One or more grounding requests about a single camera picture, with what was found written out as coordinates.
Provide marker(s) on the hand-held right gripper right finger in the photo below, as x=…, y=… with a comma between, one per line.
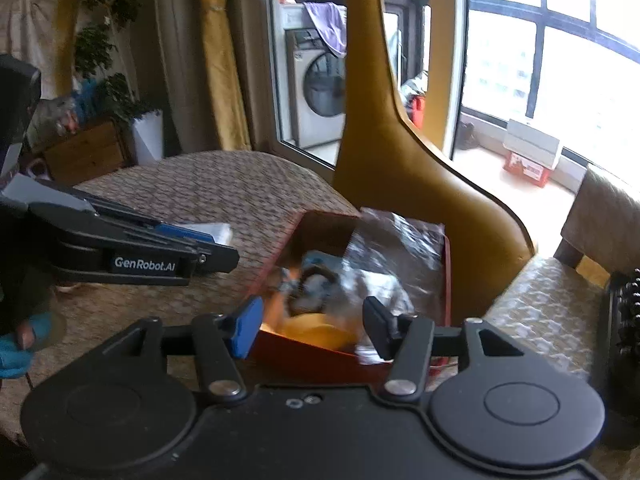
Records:
x=380, y=330

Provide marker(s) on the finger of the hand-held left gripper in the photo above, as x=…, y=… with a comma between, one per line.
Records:
x=217, y=259
x=175, y=230

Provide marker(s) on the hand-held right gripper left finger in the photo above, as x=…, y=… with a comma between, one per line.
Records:
x=247, y=327

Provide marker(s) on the white carton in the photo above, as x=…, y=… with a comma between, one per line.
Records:
x=220, y=232

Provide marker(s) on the red rectangular box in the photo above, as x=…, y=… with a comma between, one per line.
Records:
x=300, y=350

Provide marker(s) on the yellow soft item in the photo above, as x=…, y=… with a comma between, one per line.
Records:
x=315, y=330

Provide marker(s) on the clear plastic bag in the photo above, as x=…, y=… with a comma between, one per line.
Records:
x=395, y=260

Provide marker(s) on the person's left hand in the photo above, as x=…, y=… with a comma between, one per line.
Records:
x=22, y=345

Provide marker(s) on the wooden drawer cabinet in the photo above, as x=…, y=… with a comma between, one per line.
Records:
x=87, y=152

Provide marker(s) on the white square planter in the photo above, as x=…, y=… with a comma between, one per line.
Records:
x=148, y=135

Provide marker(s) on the blue toy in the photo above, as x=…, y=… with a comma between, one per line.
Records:
x=87, y=100

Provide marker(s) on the yellow leather chair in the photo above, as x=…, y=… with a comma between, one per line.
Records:
x=400, y=170

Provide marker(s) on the patterned seat cushion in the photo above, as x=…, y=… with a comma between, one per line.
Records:
x=550, y=305

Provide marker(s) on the yellow curtain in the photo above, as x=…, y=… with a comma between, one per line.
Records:
x=222, y=60

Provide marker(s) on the white tower air conditioner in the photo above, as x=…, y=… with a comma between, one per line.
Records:
x=175, y=50

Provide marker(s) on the silver washing machine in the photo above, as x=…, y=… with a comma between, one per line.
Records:
x=315, y=90

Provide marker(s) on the green potted tree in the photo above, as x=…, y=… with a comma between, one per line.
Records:
x=105, y=45

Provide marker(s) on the dark shoes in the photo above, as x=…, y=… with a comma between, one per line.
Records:
x=468, y=136

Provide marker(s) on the red cardboard box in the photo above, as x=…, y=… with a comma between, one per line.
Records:
x=527, y=165

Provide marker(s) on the red bucket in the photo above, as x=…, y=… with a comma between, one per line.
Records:
x=419, y=110

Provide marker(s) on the floral cloth cover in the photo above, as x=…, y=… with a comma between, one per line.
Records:
x=30, y=30

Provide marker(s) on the white cardboard box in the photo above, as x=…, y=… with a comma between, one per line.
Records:
x=532, y=140

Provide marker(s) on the black studded object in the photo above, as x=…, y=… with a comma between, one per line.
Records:
x=625, y=355

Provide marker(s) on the beige upholstered chair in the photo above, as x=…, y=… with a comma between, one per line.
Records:
x=600, y=215

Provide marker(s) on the purple cloth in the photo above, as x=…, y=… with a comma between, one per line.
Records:
x=330, y=25

